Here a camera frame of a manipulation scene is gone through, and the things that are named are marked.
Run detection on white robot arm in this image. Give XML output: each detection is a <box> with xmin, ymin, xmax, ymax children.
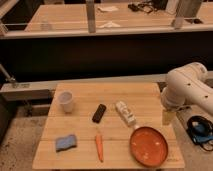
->
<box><xmin>161</xmin><ymin>62</ymin><xmax>213</xmax><ymax>125</ymax></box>

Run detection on orange ceramic bowl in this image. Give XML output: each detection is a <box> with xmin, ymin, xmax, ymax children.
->
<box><xmin>129</xmin><ymin>127</ymin><xmax>168</xmax><ymax>167</ymax></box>

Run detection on black and blue headphones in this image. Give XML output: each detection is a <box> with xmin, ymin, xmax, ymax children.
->
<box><xmin>186</xmin><ymin>116</ymin><xmax>213</xmax><ymax>152</ymax></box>

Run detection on black remote control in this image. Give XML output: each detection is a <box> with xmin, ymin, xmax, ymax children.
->
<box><xmin>92</xmin><ymin>104</ymin><xmax>106</xmax><ymax>123</ymax></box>

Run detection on orange carrot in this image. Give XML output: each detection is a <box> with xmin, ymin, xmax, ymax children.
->
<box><xmin>95</xmin><ymin>134</ymin><xmax>104</xmax><ymax>162</ymax></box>

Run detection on wooden table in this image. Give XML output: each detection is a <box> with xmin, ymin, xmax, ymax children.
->
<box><xmin>33</xmin><ymin>83</ymin><xmax>185</xmax><ymax>170</ymax></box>

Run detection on white plastic cup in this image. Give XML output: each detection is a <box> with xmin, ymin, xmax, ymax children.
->
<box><xmin>58</xmin><ymin>91</ymin><xmax>74</xmax><ymax>113</ymax></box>

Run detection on blue sponge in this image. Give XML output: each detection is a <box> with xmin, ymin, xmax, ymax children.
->
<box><xmin>55</xmin><ymin>135</ymin><xmax>77</xmax><ymax>152</ymax></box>

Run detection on white crumpled paper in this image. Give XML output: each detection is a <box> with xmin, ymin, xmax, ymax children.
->
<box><xmin>98</xmin><ymin>21</ymin><xmax>121</xmax><ymax>28</ymax></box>

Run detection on white paper sheet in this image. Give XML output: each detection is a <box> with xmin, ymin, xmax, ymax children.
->
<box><xmin>98</xmin><ymin>6</ymin><xmax>118</xmax><ymax>12</ymax></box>

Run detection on small clear glass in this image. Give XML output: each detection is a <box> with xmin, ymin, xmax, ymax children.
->
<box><xmin>40</xmin><ymin>21</ymin><xmax>51</xmax><ymax>31</ymax></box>

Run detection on grey metal post right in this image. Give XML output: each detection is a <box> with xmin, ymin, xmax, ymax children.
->
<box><xmin>171</xmin><ymin>0</ymin><xmax>204</xmax><ymax>30</ymax></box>

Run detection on grey metal post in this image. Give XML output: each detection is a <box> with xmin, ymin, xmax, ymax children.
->
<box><xmin>171</xmin><ymin>0</ymin><xmax>204</xmax><ymax>30</ymax></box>
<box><xmin>86</xmin><ymin>0</ymin><xmax>96</xmax><ymax>33</ymax></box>

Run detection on black cable bundle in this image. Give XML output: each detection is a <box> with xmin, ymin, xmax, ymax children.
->
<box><xmin>127</xmin><ymin>1</ymin><xmax>155</xmax><ymax>14</ymax></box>

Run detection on grey metal post left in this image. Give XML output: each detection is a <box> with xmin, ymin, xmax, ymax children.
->
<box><xmin>86</xmin><ymin>0</ymin><xmax>96</xmax><ymax>33</ymax></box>

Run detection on metal clamp bracket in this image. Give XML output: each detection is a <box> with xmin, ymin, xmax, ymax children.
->
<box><xmin>0</xmin><ymin>63</ymin><xmax>30</xmax><ymax>88</ymax></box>

